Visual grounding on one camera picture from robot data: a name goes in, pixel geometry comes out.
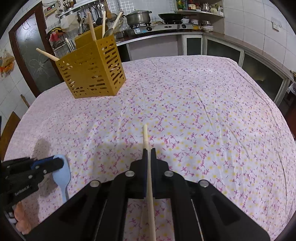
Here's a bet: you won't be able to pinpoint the light blue plastic spatula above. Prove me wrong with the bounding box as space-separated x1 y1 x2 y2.
52 155 71 204

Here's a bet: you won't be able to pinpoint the bamboo chopstick diagonal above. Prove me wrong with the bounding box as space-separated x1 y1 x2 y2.
36 48 60 62

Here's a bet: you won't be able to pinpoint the long bamboo chopstick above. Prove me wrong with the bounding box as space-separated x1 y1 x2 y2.
87 11 96 41

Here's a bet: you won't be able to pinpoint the metal spoon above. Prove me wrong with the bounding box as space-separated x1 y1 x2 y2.
103 11 123 38

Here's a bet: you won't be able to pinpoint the bamboo chopstick pair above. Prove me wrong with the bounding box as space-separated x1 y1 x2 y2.
65 38 74 52
102 11 106 37

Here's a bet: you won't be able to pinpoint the kitchen counter cabinets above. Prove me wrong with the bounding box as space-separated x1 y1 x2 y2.
116 32 295 108

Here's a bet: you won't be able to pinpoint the person's left hand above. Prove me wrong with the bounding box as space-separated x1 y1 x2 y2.
14 202 32 235

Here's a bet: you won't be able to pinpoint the pink floral tablecloth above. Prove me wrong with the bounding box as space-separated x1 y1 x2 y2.
5 55 295 240

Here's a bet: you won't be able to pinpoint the yellow perforated utensil holder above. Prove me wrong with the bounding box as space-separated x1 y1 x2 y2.
55 26 126 98

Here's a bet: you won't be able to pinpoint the orange hanging bags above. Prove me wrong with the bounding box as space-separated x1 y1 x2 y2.
1 50 15 77

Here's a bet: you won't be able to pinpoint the dark wooden glass door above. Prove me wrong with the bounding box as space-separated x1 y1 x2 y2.
9 2 63 97

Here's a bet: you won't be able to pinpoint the gas stove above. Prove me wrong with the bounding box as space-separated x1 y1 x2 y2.
125 24 194 36

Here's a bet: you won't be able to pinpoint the steel cooking pot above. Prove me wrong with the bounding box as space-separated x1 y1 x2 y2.
122 10 152 26

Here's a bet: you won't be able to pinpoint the black wok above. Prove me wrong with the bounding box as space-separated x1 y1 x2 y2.
159 13 183 24

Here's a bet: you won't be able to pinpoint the corner shelf with bottles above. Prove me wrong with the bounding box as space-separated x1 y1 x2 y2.
174 1 225 34

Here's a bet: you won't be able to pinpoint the wooden board by wall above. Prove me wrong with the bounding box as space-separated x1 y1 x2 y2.
0 111 21 161

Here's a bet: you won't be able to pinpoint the wall utensil rack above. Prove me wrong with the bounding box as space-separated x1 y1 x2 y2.
43 0 112 31

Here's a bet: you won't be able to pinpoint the white wall socket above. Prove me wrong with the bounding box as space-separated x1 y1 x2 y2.
271 20 282 32

